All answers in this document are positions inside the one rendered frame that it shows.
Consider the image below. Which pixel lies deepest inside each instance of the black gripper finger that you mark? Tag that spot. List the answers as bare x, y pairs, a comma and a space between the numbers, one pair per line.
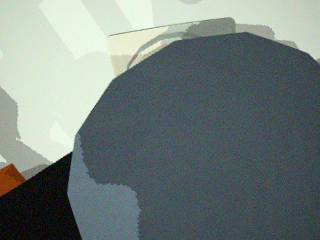
39, 208

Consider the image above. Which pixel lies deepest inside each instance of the dark blue-grey cylinder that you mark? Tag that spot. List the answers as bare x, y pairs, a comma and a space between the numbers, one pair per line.
216, 138

